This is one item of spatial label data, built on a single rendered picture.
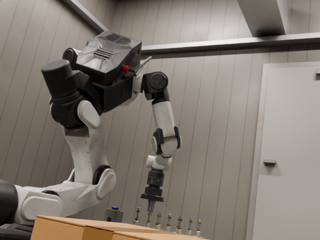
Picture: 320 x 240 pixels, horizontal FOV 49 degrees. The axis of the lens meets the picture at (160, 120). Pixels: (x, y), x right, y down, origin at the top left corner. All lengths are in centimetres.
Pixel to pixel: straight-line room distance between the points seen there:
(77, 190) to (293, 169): 268
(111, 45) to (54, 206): 75
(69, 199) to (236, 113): 293
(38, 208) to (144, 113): 341
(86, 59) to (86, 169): 48
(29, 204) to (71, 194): 26
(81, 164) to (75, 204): 18
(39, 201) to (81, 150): 36
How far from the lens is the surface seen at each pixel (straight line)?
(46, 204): 134
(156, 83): 164
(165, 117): 165
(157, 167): 191
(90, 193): 155
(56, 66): 144
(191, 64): 458
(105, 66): 156
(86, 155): 157
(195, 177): 410
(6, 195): 126
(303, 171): 381
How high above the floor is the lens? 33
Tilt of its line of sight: 15 degrees up
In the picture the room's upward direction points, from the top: 10 degrees clockwise
